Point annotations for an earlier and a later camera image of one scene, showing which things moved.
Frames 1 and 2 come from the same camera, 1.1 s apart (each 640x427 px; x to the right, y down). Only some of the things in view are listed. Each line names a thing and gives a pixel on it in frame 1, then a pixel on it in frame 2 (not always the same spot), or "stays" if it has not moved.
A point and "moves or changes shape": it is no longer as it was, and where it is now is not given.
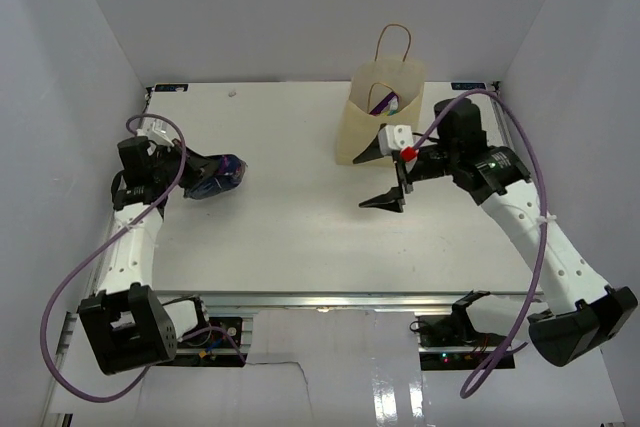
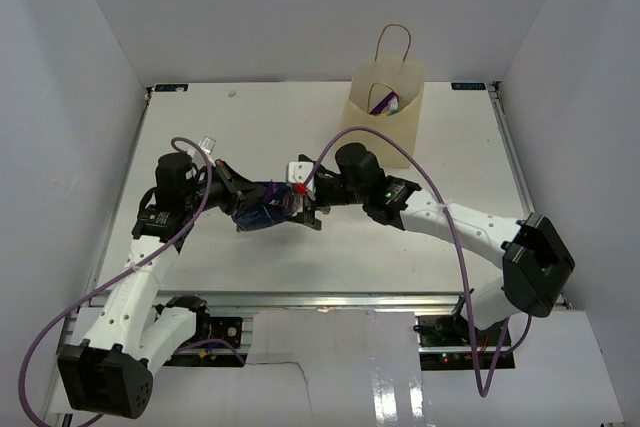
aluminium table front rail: [330, 299] stays
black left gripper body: [190, 172] → [224, 190]
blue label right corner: [468, 85] stays
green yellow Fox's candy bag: [392, 106] stays
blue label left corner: [171, 87] stays
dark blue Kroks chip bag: [231, 169] moves or changes shape
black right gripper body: [435, 163] → [330, 191]
